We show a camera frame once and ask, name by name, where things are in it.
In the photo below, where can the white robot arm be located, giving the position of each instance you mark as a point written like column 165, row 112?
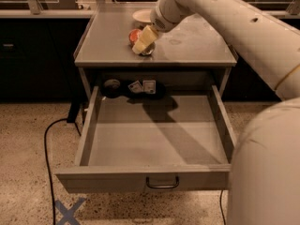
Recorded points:
column 264, row 183

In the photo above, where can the white ceramic bowl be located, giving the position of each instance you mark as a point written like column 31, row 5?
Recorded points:
column 142, row 16

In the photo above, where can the red coke can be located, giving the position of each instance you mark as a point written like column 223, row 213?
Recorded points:
column 133, row 37

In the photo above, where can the blue tape cross mark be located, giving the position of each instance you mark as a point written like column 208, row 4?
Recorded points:
column 68, row 214

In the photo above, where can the black metal drawer handle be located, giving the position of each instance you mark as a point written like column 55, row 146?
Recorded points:
column 162, row 184

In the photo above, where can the grey open top drawer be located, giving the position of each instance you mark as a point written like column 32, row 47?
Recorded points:
column 184, row 134

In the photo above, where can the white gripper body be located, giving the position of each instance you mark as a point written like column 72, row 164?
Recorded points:
column 162, row 22

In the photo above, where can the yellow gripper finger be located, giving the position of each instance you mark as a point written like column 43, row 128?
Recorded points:
column 148, row 36

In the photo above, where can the dark counter cabinet left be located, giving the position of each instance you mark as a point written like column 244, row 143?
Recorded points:
column 36, row 59

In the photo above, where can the white label card square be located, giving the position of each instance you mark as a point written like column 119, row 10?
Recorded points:
column 149, row 87

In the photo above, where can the white label card tilted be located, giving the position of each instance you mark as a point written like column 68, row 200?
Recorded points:
column 135, row 87

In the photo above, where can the black round device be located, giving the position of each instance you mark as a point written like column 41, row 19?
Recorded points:
column 111, row 88

